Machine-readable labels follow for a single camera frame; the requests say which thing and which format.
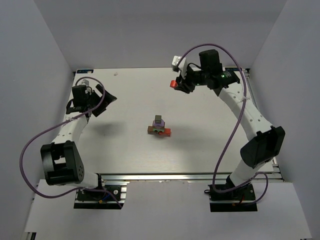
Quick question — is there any red half-round block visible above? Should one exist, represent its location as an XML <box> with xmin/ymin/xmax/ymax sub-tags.
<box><xmin>170</xmin><ymin>80</ymin><xmax>178</xmax><ymax>89</ymax></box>

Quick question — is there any olive green cube block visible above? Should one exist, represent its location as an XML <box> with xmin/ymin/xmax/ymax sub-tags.
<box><xmin>154</xmin><ymin>115</ymin><xmax>162</xmax><ymax>124</ymax></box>

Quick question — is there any red rectangular block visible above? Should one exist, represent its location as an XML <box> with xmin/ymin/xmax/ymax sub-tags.
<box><xmin>159</xmin><ymin>128</ymin><xmax>171</xmax><ymax>137</ymax></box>

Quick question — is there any purple cube block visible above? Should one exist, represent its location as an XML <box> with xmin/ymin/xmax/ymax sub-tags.
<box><xmin>152</xmin><ymin>119</ymin><xmax>165</xmax><ymax>129</ymax></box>

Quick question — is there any green notched block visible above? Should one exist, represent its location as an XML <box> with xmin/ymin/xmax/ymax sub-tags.
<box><xmin>153</xmin><ymin>128</ymin><xmax>165</xmax><ymax>133</ymax></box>

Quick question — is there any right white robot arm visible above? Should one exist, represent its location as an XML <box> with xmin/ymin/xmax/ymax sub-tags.
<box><xmin>170</xmin><ymin>49</ymin><xmax>285</xmax><ymax>188</ymax></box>

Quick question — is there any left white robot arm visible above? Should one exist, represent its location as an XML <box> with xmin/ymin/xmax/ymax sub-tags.
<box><xmin>40</xmin><ymin>82</ymin><xmax>117</xmax><ymax>189</ymax></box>

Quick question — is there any brown block with picture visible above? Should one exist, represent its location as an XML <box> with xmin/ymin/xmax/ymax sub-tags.
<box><xmin>147</xmin><ymin>126</ymin><xmax>155</xmax><ymax>135</ymax></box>

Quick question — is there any right blue label sticker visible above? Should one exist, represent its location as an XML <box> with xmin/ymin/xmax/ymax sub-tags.
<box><xmin>224</xmin><ymin>67</ymin><xmax>242</xmax><ymax>72</ymax></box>

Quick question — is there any blue label sticker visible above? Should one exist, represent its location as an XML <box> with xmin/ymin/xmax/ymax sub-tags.
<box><xmin>76</xmin><ymin>69</ymin><xmax>94</xmax><ymax>74</ymax></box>
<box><xmin>224</xmin><ymin>67</ymin><xmax>242</xmax><ymax>72</ymax></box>

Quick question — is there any left blue label sticker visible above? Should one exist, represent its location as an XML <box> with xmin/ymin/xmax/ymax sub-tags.
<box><xmin>76</xmin><ymin>69</ymin><xmax>94</xmax><ymax>74</ymax></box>

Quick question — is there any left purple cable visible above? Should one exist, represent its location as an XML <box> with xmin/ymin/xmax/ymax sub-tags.
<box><xmin>19</xmin><ymin>76</ymin><xmax>123</xmax><ymax>210</ymax></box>

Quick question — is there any purple cable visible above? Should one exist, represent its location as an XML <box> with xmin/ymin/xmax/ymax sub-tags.
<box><xmin>19</xmin><ymin>76</ymin><xmax>123</xmax><ymax>210</ymax></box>
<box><xmin>174</xmin><ymin>43</ymin><xmax>270</xmax><ymax>207</ymax></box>

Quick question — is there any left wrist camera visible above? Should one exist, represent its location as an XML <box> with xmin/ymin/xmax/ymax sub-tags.
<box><xmin>80</xmin><ymin>79</ymin><xmax>90</xmax><ymax>87</ymax></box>

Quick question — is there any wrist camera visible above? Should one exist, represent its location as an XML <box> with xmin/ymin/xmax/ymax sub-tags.
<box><xmin>171</xmin><ymin>55</ymin><xmax>188</xmax><ymax>79</ymax></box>
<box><xmin>80</xmin><ymin>79</ymin><xmax>90</xmax><ymax>87</ymax></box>

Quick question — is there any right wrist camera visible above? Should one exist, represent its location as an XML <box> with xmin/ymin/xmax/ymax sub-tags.
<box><xmin>171</xmin><ymin>55</ymin><xmax>188</xmax><ymax>79</ymax></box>

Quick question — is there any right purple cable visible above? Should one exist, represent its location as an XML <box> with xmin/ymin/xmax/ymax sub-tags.
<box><xmin>174</xmin><ymin>43</ymin><xmax>270</xmax><ymax>207</ymax></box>

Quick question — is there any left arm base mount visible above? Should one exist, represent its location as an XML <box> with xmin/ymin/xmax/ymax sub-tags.
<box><xmin>73</xmin><ymin>181</ymin><xmax>128</xmax><ymax>210</ymax></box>

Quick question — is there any aluminium table frame rail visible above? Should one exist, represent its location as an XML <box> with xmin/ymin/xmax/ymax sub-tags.
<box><xmin>243</xmin><ymin>67</ymin><xmax>285</xmax><ymax>181</ymax></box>

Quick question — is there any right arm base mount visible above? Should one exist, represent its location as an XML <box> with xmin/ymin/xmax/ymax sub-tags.
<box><xmin>204</xmin><ymin>183</ymin><xmax>258</xmax><ymax>213</ymax></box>

